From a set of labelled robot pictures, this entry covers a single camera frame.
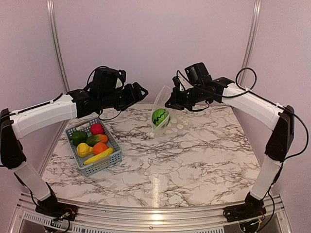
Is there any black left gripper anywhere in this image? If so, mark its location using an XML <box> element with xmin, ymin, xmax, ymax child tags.
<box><xmin>100</xmin><ymin>82</ymin><xmax>149</xmax><ymax>111</ymax></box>

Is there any green orange toy mango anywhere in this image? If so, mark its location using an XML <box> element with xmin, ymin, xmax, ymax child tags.
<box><xmin>85</xmin><ymin>134</ymin><xmax>108</xmax><ymax>147</ymax></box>

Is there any clear zip top bag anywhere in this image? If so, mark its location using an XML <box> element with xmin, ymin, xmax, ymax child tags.
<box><xmin>150</xmin><ymin>85</ymin><xmax>190</xmax><ymax>137</ymax></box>

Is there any right aluminium frame post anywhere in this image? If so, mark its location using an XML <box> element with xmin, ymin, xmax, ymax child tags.
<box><xmin>236</xmin><ymin>0</ymin><xmax>262</xmax><ymax>84</ymax></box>

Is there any light blue plastic basket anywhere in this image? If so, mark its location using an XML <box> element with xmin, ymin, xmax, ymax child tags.
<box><xmin>65</xmin><ymin>118</ymin><xmax>122</xmax><ymax>176</ymax></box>

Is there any aluminium frame post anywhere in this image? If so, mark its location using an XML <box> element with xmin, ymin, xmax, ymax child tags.
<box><xmin>46</xmin><ymin>0</ymin><xmax>70</xmax><ymax>92</ymax></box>
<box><xmin>236</xmin><ymin>0</ymin><xmax>262</xmax><ymax>84</ymax></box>

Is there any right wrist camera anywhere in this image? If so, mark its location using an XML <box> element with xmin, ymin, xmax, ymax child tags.
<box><xmin>184</xmin><ymin>62</ymin><xmax>212</xmax><ymax>86</ymax></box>

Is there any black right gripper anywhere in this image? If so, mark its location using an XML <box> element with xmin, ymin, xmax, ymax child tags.
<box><xmin>165</xmin><ymin>84</ymin><xmax>206</xmax><ymax>110</ymax></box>

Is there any dark green toy pepper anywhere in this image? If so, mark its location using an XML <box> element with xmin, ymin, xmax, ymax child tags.
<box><xmin>71</xmin><ymin>131</ymin><xmax>88</xmax><ymax>146</ymax></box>

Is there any yellow toy pear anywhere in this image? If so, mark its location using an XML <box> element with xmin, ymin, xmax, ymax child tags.
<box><xmin>76</xmin><ymin>143</ymin><xmax>93</xmax><ymax>158</ymax></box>

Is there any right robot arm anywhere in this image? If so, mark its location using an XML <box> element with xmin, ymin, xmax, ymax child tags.
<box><xmin>165</xmin><ymin>77</ymin><xmax>294</xmax><ymax>222</ymax></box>

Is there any red toy apple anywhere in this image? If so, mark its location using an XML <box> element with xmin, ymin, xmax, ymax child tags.
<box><xmin>90</xmin><ymin>123</ymin><xmax>104</xmax><ymax>135</ymax></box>

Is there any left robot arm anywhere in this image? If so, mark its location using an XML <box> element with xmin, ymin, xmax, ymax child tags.
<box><xmin>0</xmin><ymin>82</ymin><xmax>148</xmax><ymax>216</ymax></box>

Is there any yellow toy banana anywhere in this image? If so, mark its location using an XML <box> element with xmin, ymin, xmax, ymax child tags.
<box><xmin>83</xmin><ymin>147</ymin><xmax>114</xmax><ymax>166</ymax></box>

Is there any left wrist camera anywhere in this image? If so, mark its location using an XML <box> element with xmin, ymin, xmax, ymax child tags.
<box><xmin>85</xmin><ymin>66</ymin><xmax>126</xmax><ymax>92</ymax></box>

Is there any orange toy orange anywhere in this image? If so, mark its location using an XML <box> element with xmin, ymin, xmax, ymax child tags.
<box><xmin>93</xmin><ymin>142</ymin><xmax>108</xmax><ymax>155</ymax></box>

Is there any left aluminium frame post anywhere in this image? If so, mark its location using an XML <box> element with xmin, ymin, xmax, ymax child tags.
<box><xmin>46</xmin><ymin>0</ymin><xmax>70</xmax><ymax>92</ymax></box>

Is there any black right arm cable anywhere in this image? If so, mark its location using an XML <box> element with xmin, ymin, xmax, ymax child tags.
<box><xmin>220</xmin><ymin>67</ymin><xmax>307</xmax><ymax>161</ymax></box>

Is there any green toy watermelon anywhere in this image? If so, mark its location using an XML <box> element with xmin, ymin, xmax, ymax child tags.
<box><xmin>151</xmin><ymin>108</ymin><xmax>167</xmax><ymax>126</ymax></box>

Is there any front aluminium frame rail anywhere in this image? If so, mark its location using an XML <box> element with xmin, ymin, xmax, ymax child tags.
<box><xmin>8</xmin><ymin>193</ymin><xmax>292</xmax><ymax>233</ymax></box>

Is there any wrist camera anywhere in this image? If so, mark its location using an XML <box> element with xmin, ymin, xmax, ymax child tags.
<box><xmin>184</xmin><ymin>62</ymin><xmax>212</xmax><ymax>86</ymax></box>
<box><xmin>85</xmin><ymin>66</ymin><xmax>126</xmax><ymax>92</ymax></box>

